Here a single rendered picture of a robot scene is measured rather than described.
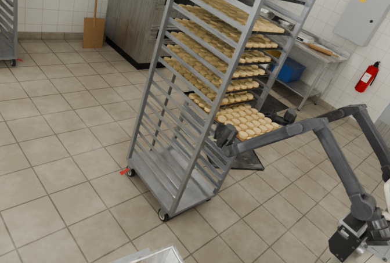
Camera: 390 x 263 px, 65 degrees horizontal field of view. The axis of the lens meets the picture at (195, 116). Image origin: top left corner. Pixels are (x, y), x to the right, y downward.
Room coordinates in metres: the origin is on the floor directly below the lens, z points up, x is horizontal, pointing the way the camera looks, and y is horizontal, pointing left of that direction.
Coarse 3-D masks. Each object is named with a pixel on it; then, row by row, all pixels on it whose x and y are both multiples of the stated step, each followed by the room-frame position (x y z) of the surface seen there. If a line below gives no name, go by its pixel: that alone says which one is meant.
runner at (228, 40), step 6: (174, 6) 1.87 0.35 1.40; (180, 6) 1.84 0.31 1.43; (180, 12) 1.83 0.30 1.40; (186, 12) 1.80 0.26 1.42; (192, 18) 1.76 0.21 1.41; (198, 18) 1.73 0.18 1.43; (204, 24) 1.69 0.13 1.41; (210, 30) 1.66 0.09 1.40; (216, 30) 1.63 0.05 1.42; (216, 36) 1.62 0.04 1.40; (222, 36) 1.60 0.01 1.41; (228, 42) 1.57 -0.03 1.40; (234, 42) 1.54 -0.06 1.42
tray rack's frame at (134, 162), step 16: (160, 32) 1.86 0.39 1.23; (160, 48) 1.88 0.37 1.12; (144, 96) 1.86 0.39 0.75; (176, 128) 2.22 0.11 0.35; (128, 160) 1.85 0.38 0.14; (160, 160) 1.98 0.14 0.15; (144, 176) 1.73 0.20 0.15; (160, 176) 1.79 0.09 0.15; (192, 176) 1.93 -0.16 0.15; (160, 192) 1.64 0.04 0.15; (176, 192) 1.70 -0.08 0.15; (192, 192) 1.76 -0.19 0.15; (208, 192) 1.82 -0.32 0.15; (176, 208) 1.55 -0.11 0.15
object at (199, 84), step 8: (176, 64) 1.90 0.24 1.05; (184, 72) 1.79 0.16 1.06; (192, 80) 1.72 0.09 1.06; (200, 80) 1.76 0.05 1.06; (200, 88) 1.67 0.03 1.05; (208, 88) 1.70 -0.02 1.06; (208, 96) 1.60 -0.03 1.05; (232, 96) 1.75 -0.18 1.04; (240, 96) 1.76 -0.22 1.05; (248, 96) 1.80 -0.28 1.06; (224, 104) 1.61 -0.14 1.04
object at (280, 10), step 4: (264, 4) 2.00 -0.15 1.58; (268, 4) 1.98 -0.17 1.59; (272, 4) 1.97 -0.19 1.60; (272, 8) 1.96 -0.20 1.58; (276, 8) 1.94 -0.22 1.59; (280, 8) 1.93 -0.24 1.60; (280, 12) 1.92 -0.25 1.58; (284, 12) 1.90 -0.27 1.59; (288, 12) 1.89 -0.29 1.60; (288, 16) 1.88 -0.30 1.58; (292, 16) 1.87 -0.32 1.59; (296, 16) 1.85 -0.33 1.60; (296, 20) 1.84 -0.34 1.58; (300, 20) 1.83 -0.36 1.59
